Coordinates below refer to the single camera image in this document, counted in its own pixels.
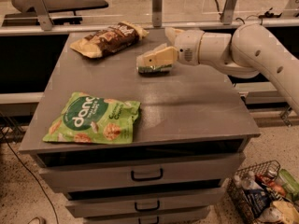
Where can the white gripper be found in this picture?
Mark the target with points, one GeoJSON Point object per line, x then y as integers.
{"type": "Point", "coordinates": [187, 47]}

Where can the green soda can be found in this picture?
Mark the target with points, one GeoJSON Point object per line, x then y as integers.
{"type": "Point", "coordinates": [153, 69]}

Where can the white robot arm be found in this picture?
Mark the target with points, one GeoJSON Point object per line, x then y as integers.
{"type": "Point", "coordinates": [251, 50]}

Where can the brown and white snack bag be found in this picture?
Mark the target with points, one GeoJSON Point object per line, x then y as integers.
{"type": "Point", "coordinates": [109, 41]}

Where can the green snack chip bag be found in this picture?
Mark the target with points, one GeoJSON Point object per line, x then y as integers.
{"type": "Point", "coordinates": [88, 119]}

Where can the grey drawer cabinet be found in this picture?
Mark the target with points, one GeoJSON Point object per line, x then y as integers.
{"type": "Point", "coordinates": [191, 111]}

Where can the middle grey drawer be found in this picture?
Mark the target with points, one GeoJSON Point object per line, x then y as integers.
{"type": "Point", "coordinates": [145, 203]}

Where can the grey drawer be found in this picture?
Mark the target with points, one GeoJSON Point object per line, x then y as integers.
{"type": "Point", "coordinates": [129, 174]}
{"type": "Point", "coordinates": [165, 217]}
{"type": "Point", "coordinates": [145, 203]}

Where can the clear plastic water bottle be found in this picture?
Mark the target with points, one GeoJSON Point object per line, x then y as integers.
{"type": "Point", "coordinates": [247, 182]}

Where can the top grey drawer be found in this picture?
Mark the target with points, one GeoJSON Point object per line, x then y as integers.
{"type": "Point", "coordinates": [129, 174]}

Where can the bottom grey drawer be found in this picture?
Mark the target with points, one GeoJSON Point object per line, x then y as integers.
{"type": "Point", "coordinates": [165, 217]}

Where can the blue snack bag in basket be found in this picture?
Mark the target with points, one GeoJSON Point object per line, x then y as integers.
{"type": "Point", "coordinates": [258, 200]}

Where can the green bottle in basket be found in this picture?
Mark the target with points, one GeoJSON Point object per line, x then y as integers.
{"type": "Point", "coordinates": [290, 185]}

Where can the metal bracket middle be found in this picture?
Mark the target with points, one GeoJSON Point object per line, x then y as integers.
{"type": "Point", "coordinates": [157, 13]}

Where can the metal bracket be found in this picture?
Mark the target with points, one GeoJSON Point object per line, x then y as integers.
{"type": "Point", "coordinates": [43, 17]}
{"type": "Point", "coordinates": [157, 13]}
{"type": "Point", "coordinates": [228, 12]}

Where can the metal bracket right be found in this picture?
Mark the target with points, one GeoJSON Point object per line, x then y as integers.
{"type": "Point", "coordinates": [228, 12]}

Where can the metal guard rail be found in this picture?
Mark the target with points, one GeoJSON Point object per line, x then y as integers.
{"type": "Point", "coordinates": [206, 25]}

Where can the metal bracket left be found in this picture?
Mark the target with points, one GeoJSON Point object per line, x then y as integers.
{"type": "Point", "coordinates": [43, 17]}

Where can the wire mesh basket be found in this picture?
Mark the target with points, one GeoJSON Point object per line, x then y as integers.
{"type": "Point", "coordinates": [280, 211]}

